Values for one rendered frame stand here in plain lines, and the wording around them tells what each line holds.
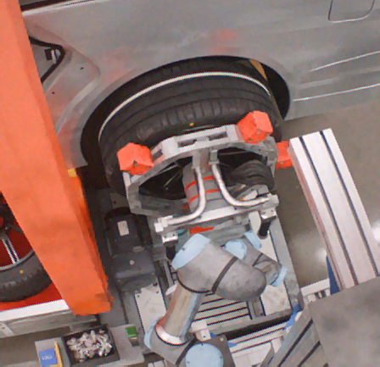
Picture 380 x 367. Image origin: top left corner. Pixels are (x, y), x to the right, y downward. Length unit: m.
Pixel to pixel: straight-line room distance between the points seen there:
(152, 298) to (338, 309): 2.08
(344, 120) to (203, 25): 1.76
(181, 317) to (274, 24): 0.95
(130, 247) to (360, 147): 1.38
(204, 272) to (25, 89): 0.80
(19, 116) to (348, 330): 0.76
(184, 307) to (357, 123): 2.02
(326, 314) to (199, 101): 1.30
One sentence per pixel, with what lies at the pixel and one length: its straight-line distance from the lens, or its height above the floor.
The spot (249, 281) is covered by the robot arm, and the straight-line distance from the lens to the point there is 1.91.
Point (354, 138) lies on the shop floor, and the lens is 3.77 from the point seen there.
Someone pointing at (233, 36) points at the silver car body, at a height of 1.39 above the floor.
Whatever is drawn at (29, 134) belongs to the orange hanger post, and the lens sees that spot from 1.49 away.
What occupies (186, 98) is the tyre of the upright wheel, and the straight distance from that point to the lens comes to 2.40.
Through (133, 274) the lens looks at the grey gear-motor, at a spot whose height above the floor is 0.40.
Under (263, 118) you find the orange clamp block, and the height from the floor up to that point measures 1.14.
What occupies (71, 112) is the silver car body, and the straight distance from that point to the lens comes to 2.43.
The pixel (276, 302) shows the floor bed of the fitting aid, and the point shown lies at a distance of 3.28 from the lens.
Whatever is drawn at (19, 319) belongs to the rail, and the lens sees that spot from 3.03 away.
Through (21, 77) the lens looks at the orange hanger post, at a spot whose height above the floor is 2.16.
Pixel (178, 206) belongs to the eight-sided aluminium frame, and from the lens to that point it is 2.83.
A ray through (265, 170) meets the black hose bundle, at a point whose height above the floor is 1.02.
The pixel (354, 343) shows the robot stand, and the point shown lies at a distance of 1.25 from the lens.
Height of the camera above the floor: 3.22
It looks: 64 degrees down
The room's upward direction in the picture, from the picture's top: straight up
